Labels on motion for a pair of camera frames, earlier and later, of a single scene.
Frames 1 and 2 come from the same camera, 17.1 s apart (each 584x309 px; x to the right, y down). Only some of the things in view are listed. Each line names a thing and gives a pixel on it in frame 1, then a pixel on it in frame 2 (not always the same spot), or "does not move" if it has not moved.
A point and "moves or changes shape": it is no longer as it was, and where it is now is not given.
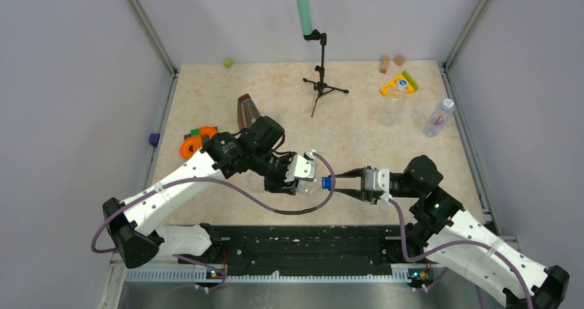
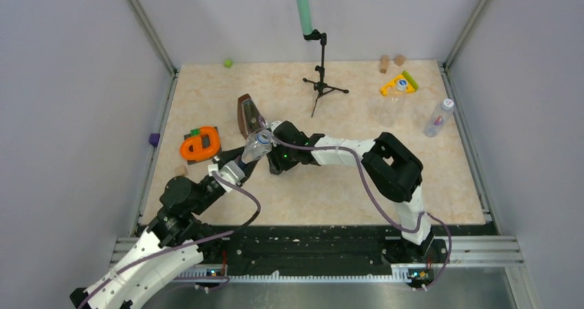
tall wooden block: x=384 y=63 does not move
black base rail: x=303 y=248 does not move
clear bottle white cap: x=392 y=109 does not move
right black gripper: x=371 y=195 → x=277 y=166
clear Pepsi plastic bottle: x=306 y=188 moves or changes shape
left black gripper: x=279 y=185 → x=230 y=155
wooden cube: x=399 y=60 does not move
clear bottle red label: x=439 y=118 does not move
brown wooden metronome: x=247 y=111 does not move
